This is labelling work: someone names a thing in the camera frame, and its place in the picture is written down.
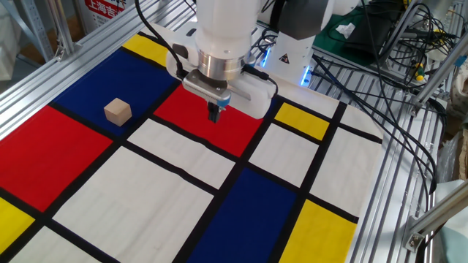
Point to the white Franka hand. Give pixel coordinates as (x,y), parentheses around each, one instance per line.
(256,98)

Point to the small wooden cube block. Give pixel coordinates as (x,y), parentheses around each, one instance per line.
(117,113)

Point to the white Franka Panda arm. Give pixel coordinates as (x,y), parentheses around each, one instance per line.
(223,25)

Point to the Mondrian pattern colour-block cloth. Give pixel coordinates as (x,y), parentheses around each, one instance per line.
(146,204)

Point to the green mat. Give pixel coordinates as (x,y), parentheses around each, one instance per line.
(329,40)

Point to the red and white sign carton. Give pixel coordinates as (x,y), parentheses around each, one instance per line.
(104,9)

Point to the crumpled white paper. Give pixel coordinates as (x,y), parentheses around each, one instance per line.
(345,30)

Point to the black box device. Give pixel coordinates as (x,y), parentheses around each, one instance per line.
(369,33)

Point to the grey perforated shelf upright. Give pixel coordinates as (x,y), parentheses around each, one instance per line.
(36,25)

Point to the beige bag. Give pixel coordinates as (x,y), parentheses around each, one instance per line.
(460,91)

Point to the pale teal plastic sheet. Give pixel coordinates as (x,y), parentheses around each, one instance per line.
(455,237)

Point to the silver bar-shaped wrist camera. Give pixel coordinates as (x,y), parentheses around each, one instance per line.
(204,89)

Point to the aluminium frame post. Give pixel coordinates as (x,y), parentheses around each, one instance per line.
(60,22)

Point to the aluminium profile beam with bracket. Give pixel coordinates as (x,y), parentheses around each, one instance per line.
(438,213)

